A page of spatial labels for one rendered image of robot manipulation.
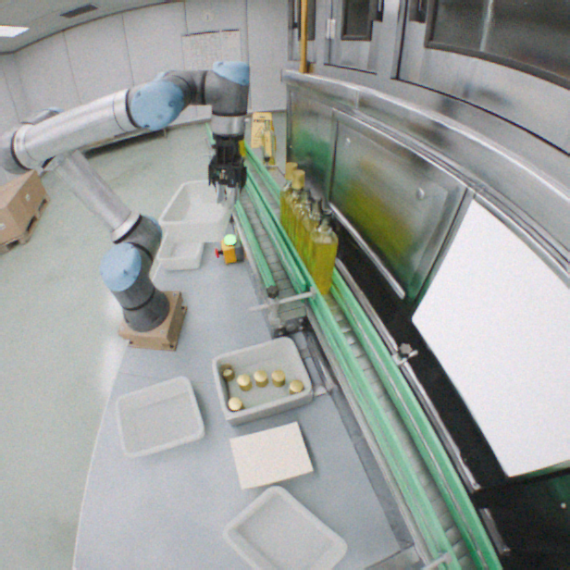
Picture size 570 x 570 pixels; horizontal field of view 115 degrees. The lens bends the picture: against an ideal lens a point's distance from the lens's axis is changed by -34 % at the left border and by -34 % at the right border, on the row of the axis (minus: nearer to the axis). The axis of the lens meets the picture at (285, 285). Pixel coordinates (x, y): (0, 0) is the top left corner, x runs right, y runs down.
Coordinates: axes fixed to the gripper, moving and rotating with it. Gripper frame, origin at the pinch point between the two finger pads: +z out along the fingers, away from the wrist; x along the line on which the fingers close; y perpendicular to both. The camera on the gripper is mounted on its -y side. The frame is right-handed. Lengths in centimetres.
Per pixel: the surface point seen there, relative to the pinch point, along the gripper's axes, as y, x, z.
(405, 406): 47, 42, 13
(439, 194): 23, 39, -22
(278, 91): -606, 13, 57
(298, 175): -4.5, 17.5, -7.9
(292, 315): 19.8, 19.4, 19.6
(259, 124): -329, -8, 67
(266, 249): -7.4, 11.8, 21.1
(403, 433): 52, 43, 17
